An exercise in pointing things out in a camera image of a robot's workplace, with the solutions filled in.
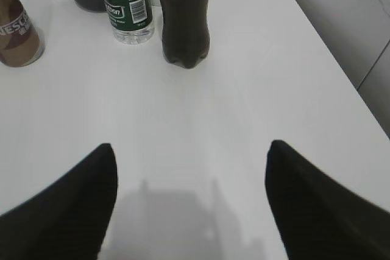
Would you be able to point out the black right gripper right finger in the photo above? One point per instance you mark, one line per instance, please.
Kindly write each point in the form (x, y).
(318, 218)

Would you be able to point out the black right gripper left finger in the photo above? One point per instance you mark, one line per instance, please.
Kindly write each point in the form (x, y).
(68, 219)

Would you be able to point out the brown Nescafe coffee bottle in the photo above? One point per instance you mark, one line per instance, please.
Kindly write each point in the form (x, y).
(21, 44)

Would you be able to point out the Cestbon water bottle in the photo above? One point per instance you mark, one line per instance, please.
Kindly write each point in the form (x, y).
(131, 20)

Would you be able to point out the cola bottle red label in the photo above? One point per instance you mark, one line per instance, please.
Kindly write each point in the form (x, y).
(185, 34)

